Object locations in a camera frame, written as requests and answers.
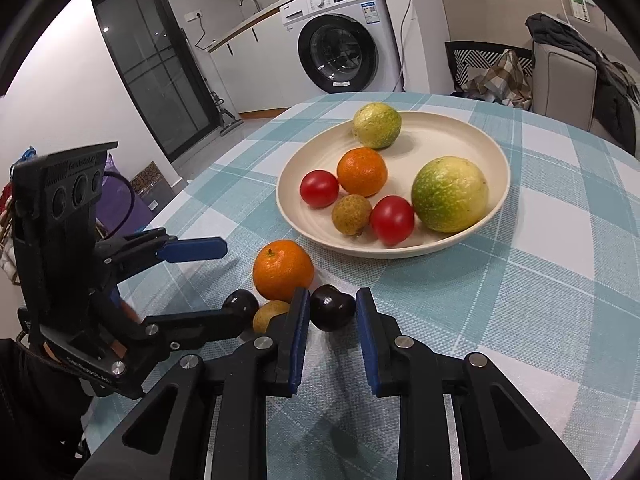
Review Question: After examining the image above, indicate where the yellow bumpy fruit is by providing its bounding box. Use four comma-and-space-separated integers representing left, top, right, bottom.
352, 102, 403, 150

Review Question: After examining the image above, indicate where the beige sofa with dark clothes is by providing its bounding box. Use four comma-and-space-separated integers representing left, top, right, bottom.
525, 12, 640, 156

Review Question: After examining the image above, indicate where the black patterned chair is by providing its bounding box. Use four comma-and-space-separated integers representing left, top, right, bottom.
445, 41, 535, 108

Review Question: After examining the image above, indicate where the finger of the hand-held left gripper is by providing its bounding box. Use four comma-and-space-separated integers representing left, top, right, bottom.
95, 227, 229, 282
122, 305, 253, 357

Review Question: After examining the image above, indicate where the patterned cardboard box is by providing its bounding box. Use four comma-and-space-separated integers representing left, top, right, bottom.
131, 161, 177, 211

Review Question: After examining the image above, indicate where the red cherry tomato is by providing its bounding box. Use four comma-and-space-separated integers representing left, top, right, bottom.
370, 195, 416, 247
299, 170, 340, 209

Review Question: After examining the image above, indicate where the brown longan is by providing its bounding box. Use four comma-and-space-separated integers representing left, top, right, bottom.
331, 194, 373, 237
252, 300, 292, 335

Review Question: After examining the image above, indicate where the dark cherry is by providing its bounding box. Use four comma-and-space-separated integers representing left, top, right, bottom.
222, 289, 261, 331
310, 284, 357, 333

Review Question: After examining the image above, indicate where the dark glass door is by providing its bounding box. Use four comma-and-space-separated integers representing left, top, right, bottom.
91, 0, 219, 163

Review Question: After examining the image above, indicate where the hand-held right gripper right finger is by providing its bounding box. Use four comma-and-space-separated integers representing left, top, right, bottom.
355, 287, 593, 480

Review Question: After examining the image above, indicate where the white green wall device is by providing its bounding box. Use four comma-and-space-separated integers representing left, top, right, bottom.
565, 0, 597, 24

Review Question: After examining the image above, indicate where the cream round plate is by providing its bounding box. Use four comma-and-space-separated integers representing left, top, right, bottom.
276, 110, 511, 260

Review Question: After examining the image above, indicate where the purple bag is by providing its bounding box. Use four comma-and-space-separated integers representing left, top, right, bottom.
95, 155, 154, 239

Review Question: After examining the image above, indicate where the white washing machine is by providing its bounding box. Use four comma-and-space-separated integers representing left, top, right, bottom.
280, 0, 404, 95

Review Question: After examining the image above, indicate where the upright floor cleaner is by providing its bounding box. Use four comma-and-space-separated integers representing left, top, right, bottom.
210, 91, 245, 136

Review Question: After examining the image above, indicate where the grey sofa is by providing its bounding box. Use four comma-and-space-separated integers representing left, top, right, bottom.
530, 10, 640, 156

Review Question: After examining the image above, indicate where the plaid cloth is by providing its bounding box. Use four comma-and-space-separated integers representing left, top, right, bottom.
457, 49, 534, 109

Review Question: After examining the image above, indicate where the orange mandarin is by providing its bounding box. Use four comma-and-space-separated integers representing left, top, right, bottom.
252, 240, 316, 303
336, 147, 389, 198

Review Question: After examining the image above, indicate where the green yellow passion fruit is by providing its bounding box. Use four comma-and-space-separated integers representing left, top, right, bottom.
411, 156, 490, 234

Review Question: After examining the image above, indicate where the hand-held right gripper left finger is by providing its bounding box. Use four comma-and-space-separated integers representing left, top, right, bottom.
75, 287, 312, 480

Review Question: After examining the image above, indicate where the person's left hand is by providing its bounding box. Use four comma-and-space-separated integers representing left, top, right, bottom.
112, 300, 142, 326

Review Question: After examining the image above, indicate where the white kitchen counter cabinet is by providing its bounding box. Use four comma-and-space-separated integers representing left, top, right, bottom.
207, 7, 297, 116

